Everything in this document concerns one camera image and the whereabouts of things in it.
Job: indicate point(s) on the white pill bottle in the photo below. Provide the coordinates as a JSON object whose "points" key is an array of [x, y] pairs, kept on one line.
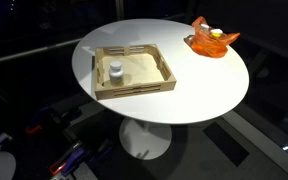
{"points": [[116, 77]]}

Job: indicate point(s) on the grey vertical post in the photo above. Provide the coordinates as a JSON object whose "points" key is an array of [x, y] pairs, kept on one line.
{"points": [[119, 8]]}

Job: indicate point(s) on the orange plastic bag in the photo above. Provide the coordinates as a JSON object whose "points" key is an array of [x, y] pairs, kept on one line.
{"points": [[207, 46]]}

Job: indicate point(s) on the white bottle lid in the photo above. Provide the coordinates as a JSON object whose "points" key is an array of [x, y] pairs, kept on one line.
{"points": [[115, 65]]}

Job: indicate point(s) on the grey metal rail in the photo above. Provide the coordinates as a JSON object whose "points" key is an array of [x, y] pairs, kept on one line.
{"points": [[34, 51]]}

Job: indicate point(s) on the white table pedestal base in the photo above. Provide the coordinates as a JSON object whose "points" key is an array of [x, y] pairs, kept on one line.
{"points": [[145, 140]]}

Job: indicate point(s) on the yellow capped small bottle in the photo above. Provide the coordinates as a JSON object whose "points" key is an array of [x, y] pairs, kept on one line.
{"points": [[216, 32]]}

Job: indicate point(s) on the small white capped bottle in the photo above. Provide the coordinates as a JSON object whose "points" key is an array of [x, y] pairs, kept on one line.
{"points": [[204, 26]]}

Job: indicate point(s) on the black floor mat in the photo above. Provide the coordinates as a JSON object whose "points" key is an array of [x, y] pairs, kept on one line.
{"points": [[225, 143]]}

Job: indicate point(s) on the wooden slatted tray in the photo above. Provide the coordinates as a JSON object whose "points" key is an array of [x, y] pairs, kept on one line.
{"points": [[144, 68]]}

